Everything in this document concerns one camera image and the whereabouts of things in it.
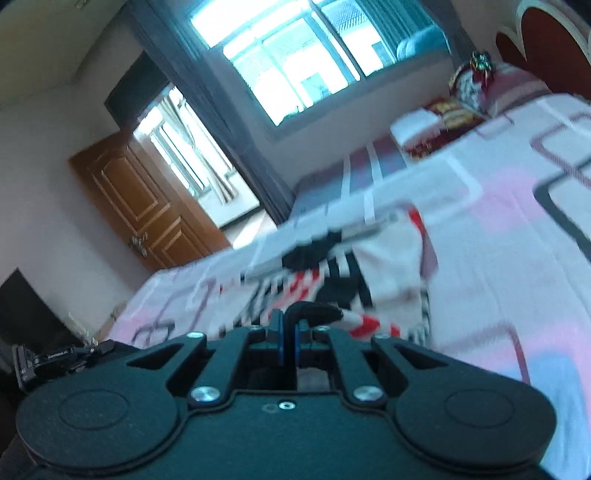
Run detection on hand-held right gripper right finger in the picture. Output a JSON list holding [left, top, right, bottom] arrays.
[[295, 320, 462, 409]]

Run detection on red yellow patterned cloth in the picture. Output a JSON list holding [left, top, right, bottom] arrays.
[[406, 99, 485, 160]]

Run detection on large sliding window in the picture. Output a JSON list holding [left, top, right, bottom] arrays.
[[187, 0, 453, 139]]

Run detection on white sheer curtain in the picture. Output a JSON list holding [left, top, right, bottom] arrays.
[[157, 95, 238, 204]]

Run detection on black furniture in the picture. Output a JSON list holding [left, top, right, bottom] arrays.
[[0, 268, 86, 352]]

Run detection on folded white clothes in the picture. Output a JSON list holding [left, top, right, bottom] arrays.
[[390, 108, 444, 146]]

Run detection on dark red striped sheet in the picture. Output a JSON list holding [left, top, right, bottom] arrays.
[[291, 134, 411, 217]]

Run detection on patterned pink bed sheet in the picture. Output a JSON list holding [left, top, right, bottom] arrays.
[[99, 92, 591, 480]]

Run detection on red scalloped headboard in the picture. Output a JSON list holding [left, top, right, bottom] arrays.
[[494, 0, 591, 100]]

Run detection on teal quilt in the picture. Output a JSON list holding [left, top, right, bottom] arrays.
[[396, 25, 451, 61]]

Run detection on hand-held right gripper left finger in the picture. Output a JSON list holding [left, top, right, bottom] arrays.
[[111, 310, 284, 407]]

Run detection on grey curtain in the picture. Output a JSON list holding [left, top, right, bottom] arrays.
[[124, 0, 296, 222]]

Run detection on balcony window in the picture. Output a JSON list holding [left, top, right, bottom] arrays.
[[134, 85, 236, 199]]

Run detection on plaid patterned pillow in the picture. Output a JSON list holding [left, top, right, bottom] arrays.
[[448, 51, 550, 116]]

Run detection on brown wooden door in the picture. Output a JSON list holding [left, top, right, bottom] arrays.
[[68, 129, 232, 273]]

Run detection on striped knit sweater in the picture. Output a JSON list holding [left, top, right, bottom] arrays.
[[217, 208, 439, 352]]

